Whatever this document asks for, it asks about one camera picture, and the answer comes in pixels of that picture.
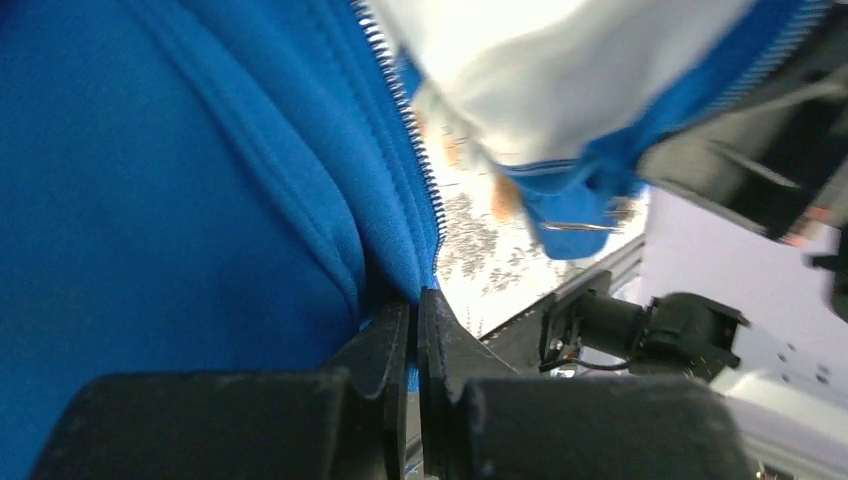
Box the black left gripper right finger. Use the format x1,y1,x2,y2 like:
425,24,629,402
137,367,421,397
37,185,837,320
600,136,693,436
417,290,754,479

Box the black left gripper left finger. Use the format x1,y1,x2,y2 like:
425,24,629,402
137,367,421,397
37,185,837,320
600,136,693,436
31,302,410,479

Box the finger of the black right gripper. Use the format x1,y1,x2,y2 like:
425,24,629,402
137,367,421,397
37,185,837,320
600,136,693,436
639,6,847,241

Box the blue zip-up jacket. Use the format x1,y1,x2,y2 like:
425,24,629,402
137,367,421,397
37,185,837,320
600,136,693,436
1,1,835,479

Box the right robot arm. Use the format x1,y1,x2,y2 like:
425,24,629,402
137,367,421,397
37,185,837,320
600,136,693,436
561,1,847,477

